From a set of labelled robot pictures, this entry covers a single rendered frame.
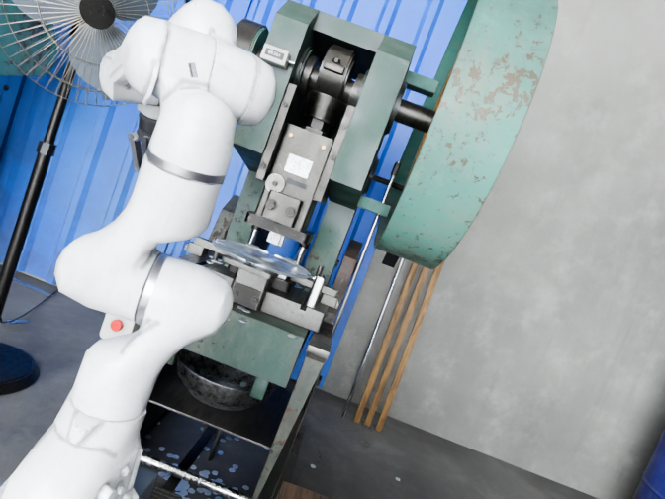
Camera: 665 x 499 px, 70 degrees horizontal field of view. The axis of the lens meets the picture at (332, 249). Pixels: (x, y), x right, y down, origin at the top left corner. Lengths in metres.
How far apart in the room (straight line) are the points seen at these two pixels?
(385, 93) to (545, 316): 1.81
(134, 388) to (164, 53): 0.47
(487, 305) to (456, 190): 1.67
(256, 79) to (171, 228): 0.25
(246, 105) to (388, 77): 0.71
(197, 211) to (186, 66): 0.19
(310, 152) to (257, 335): 0.53
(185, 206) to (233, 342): 0.70
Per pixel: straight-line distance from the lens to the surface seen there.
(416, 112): 1.47
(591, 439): 3.15
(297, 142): 1.40
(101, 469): 0.81
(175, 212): 0.67
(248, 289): 1.33
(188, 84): 0.70
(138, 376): 0.77
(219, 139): 0.66
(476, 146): 1.10
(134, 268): 0.72
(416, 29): 2.77
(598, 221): 2.90
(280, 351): 1.29
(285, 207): 1.36
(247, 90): 0.73
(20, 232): 1.97
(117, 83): 1.08
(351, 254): 1.74
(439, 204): 1.15
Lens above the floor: 1.00
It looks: 5 degrees down
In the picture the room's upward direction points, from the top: 21 degrees clockwise
